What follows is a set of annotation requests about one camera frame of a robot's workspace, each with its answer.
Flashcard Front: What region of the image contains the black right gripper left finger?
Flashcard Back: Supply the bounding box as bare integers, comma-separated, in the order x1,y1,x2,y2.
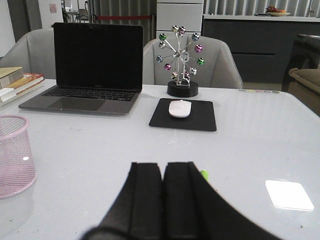
82,162,163,240

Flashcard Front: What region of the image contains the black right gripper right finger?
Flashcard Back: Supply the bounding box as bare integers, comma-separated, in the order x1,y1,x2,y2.
164,162,277,240

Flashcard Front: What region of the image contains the green highlighter pen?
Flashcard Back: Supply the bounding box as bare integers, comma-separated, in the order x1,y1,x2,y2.
200,169,209,181

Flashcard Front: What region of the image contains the pink mesh pen holder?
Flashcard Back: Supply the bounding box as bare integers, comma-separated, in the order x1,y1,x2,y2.
0,114,37,199

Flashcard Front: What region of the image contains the black mouse pad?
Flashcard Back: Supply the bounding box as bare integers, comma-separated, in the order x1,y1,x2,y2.
149,98,217,132

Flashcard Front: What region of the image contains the white computer mouse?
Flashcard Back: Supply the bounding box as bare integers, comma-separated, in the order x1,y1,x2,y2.
168,100,192,118

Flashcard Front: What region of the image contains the ferris wheel desk ornament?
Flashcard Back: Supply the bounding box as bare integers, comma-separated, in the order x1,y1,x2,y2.
158,25,205,98

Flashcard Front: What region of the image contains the grey right armchair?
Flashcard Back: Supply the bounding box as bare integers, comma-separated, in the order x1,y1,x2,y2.
142,33,243,89

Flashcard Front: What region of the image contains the grey armchair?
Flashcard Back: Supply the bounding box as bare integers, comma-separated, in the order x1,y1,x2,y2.
142,33,243,89
0,28,56,79

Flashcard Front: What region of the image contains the grey open laptop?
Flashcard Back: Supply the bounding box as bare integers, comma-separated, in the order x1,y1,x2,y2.
19,23,144,115

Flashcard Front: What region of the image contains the brown cushion at right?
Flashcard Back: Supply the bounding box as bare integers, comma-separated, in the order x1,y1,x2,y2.
287,68,320,116

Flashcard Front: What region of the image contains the orange middle book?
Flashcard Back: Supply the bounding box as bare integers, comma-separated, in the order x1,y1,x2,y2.
0,73,44,99

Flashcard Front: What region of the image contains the dark counter cabinet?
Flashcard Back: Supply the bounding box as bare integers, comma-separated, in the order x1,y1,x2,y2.
202,14,320,84

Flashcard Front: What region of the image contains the yellow top book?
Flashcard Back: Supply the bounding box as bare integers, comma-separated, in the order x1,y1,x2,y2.
0,66,24,89

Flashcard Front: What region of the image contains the grey left armchair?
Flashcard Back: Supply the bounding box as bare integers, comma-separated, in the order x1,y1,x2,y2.
0,28,56,79

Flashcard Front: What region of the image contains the fruit bowl on counter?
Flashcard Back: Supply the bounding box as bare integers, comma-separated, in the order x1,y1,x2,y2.
265,5,290,17

